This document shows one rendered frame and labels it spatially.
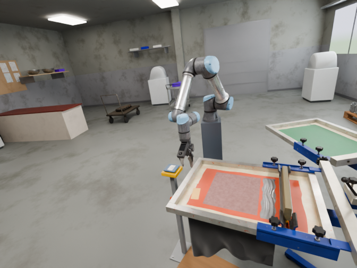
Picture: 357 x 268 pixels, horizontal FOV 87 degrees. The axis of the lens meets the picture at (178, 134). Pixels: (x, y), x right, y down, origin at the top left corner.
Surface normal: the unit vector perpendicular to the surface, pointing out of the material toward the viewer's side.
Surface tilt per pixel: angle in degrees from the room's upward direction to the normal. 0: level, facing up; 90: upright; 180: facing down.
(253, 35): 90
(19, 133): 90
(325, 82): 90
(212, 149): 90
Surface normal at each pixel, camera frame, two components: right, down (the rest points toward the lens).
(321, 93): -0.19, 0.38
